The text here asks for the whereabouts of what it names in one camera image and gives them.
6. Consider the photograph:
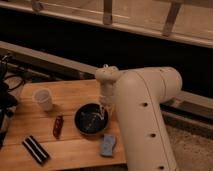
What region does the red pocket knife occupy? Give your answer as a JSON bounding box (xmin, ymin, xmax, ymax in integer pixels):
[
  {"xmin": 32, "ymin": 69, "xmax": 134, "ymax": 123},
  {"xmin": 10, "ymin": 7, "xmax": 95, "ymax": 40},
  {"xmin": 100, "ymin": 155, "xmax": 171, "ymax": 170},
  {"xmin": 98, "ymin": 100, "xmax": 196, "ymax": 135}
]
[{"xmin": 53, "ymin": 116, "xmax": 63, "ymax": 138}]

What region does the black equipment with cables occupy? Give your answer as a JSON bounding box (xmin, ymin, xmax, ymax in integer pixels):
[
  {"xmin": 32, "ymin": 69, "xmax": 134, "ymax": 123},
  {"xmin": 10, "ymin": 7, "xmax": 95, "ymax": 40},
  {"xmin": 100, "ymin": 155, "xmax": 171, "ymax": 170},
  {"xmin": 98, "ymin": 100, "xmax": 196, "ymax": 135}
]
[{"xmin": 0, "ymin": 55, "xmax": 25, "ymax": 149}]

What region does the translucent plastic cup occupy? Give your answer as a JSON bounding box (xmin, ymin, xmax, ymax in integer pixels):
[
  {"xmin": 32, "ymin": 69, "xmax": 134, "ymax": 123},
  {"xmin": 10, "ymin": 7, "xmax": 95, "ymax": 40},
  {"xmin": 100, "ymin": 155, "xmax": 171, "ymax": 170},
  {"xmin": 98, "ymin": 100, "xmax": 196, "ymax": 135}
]
[{"xmin": 33, "ymin": 88, "xmax": 53, "ymax": 111}]

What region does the black ceramic bowl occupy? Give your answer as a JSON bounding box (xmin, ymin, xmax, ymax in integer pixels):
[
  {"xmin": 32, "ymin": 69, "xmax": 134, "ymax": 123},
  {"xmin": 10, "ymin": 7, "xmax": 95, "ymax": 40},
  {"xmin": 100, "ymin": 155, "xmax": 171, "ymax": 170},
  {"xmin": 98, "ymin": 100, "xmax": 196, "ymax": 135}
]
[{"xmin": 74, "ymin": 103, "xmax": 109, "ymax": 136}]

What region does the wooden table board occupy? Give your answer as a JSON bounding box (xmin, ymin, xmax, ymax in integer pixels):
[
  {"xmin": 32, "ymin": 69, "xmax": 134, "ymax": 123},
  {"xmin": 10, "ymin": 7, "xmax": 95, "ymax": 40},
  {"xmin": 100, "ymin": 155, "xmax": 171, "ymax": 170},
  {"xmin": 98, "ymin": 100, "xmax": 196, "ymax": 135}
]
[{"xmin": 0, "ymin": 80, "xmax": 125, "ymax": 171}]

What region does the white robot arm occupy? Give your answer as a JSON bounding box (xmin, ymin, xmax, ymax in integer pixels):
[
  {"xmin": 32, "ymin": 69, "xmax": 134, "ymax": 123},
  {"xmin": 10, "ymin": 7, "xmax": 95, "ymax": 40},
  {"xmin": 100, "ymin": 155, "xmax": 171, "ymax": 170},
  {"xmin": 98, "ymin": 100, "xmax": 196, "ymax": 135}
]
[{"xmin": 95, "ymin": 66, "xmax": 182, "ymax": 171}]

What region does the black white striped block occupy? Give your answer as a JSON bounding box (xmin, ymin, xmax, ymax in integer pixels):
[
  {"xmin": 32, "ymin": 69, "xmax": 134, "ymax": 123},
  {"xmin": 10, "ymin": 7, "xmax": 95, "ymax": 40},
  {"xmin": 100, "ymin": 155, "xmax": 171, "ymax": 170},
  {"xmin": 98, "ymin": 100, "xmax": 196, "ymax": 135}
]
[{"xmin": 22, "ymin": 135, "xmax": 50, "ymax": 165}]

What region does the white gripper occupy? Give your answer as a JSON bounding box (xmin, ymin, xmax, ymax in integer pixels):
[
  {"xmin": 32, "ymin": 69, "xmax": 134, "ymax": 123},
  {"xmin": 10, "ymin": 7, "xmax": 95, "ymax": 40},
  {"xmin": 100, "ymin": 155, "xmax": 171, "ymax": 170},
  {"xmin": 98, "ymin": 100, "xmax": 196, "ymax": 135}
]
[{"xmin": 99, "ymin": 83, "xmax": 115, "ymax": 120}]

